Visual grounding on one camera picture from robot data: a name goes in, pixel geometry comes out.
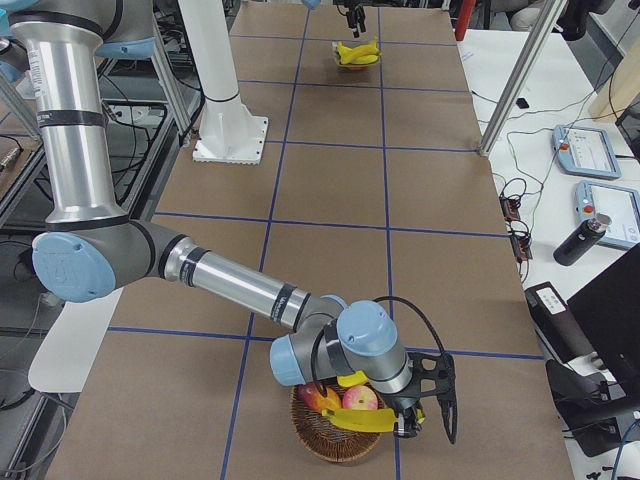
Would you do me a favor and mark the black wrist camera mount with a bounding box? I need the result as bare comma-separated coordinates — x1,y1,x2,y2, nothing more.
406,352,458,444

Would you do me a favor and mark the grey square plate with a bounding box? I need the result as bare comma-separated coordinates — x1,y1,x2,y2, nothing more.
332,38,381,70

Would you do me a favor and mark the brown wicker basket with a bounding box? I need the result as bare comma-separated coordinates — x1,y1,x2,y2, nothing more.
290,387,381,463

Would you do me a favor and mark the dark red mango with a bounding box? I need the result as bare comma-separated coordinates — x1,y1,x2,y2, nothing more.
296,383,342,413

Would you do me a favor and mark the small electronics board far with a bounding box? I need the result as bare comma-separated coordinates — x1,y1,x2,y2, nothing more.
499,195,521,222

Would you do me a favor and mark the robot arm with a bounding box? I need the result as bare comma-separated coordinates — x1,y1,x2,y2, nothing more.
1,1,424,438

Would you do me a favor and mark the black monitor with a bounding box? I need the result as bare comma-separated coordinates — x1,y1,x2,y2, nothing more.
568,246,639,395

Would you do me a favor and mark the teach pendant near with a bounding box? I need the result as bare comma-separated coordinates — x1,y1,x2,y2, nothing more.
575,181,639,250

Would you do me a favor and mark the small electronics board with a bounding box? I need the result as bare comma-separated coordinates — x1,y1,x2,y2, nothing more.
509,233,532,263
499,195,521,222

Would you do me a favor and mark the teach pendant far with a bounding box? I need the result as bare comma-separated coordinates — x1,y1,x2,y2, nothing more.
552,125,621,180

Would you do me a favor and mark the teach pendant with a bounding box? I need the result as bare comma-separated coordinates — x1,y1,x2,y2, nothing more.
575,181,639,250
552,125,621,180

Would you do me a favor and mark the aluminium frame post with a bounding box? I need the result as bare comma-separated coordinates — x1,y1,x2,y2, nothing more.
478,0,568,157

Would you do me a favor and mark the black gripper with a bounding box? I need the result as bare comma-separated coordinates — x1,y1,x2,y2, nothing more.
337,0,366,38
387,393,425,438

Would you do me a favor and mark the pink apple right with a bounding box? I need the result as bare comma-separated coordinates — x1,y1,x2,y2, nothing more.
342,385,379,410

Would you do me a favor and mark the white camera pole base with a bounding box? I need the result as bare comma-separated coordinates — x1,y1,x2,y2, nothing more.
179,0,269,165

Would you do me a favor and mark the black bottle silver cap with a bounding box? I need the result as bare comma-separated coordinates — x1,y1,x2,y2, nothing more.
553,213,612,266

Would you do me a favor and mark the small electronics board near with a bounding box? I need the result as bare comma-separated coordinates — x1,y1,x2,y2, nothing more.
509,233,532,263

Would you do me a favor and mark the black box white label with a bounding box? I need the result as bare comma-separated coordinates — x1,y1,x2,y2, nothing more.
524,282,595,363

